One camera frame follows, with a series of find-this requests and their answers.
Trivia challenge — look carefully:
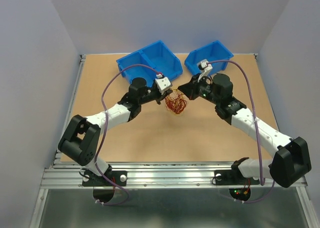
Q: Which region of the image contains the blue bin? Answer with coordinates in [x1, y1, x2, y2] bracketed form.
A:
[138, 40, 183, 81]
[184, 40, 233, 75]

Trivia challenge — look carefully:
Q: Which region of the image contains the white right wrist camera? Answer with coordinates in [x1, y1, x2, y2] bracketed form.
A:
[197, 59, 213, 82]

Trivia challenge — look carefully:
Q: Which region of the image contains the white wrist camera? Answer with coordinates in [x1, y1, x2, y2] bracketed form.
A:
[155, 73, 172, 94]
[197, 59, 213, 82]

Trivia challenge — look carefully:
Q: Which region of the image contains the blue bin middle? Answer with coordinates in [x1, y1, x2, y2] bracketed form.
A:
[138, 40, 183, 81]

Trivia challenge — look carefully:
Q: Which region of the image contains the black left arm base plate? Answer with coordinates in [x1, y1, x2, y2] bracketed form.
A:
[79, 170, 128, 187]

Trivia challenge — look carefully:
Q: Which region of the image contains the red thin wire bundle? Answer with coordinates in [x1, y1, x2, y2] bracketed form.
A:
[163, 88, 188, 117]

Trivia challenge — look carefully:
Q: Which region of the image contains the blue bin right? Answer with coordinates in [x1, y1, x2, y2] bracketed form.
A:
[184, 40, 233, 75]

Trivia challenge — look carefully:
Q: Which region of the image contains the aluminium rail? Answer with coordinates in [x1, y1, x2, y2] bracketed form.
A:
[40, 163, 231, 190]
[50, 54, 86, 169]

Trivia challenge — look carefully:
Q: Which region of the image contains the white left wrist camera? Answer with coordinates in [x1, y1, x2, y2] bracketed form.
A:
[155, 73, 172, 94]

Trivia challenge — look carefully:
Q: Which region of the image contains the yellow thin wire bundle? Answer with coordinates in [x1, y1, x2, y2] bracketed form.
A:
[164, 88, 187, 116]

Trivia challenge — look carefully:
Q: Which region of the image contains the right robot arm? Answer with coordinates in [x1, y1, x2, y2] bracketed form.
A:
[178, 74, 312, 188]

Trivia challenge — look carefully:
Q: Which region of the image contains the metal sheet front panel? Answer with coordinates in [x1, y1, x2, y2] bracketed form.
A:
[31, 188, 319, 228]

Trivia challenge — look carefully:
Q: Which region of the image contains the aluminium front rail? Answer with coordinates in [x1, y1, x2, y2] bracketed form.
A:
[40, 163, 231, 190]

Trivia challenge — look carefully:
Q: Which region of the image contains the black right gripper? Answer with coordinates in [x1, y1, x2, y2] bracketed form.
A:
[177, 73, 221, 105]

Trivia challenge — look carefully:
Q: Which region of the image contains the aluminium left side rail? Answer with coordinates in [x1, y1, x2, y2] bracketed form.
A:
[50, 54, 86, 169]

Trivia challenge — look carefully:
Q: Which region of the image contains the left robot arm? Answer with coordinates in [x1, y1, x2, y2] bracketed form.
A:
[58, 74, 172, 185]

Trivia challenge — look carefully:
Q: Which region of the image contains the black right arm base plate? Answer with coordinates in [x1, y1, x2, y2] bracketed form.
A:
[211, 170, 260, 186]

